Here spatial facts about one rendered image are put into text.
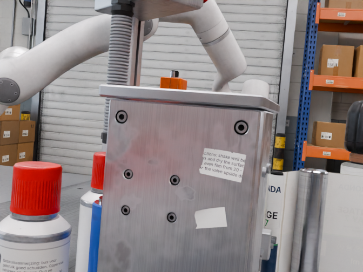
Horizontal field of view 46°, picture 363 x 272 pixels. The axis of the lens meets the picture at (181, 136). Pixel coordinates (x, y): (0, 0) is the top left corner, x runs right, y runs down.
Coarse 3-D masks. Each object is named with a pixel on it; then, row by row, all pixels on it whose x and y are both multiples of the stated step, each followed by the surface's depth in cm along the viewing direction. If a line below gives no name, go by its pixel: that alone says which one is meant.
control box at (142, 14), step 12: (96, 0) 71; (108, 0) 68; (132, 0) 63; (144, 0) 62; (156, 0) 61; (168, 0) 61; (180, 0) 62; (192, 0) 63; (108, 12) 72; (144, 12) 69; (156, 12) 69; (168, 12) 68; (180, 12) 67
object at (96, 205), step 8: (96, 200) 32; (96, 208) 31; (96, 216) 31; (96, 224) 31; (96, 232) 31; (96, 240) 31; (96, 248) 31; (96, 256) 31; (88, 264) 32; (96, 264) 31
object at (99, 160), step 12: (96, 156) 40; (96, 168) 40; (96, 180) 40; (96, 192) 40; (84, 204) 40; (84, 216) 40; (84, 228) 40; (84, 240) 40; (84, 252) 40; (84, 264) 40
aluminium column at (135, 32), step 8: (136, 24) 74; (136, 32) 75; (136, 40) 75; (136, 48) 75; (136, 56) 77; (136, 64) 77; (128, 72) 74; (136, 72) 77; (128, 80) 74; (136, 80) 77; (104, 144) 76
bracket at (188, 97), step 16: (112, 96) 29; (128, 96) 28; (144, 96) 28; (160, 96) 27; (176, 96) 27; (192, 96) 27; (208, 96) 27; (224, 96) 26; (240, 96) 26; (256, 96) 26; (272, 112) 36
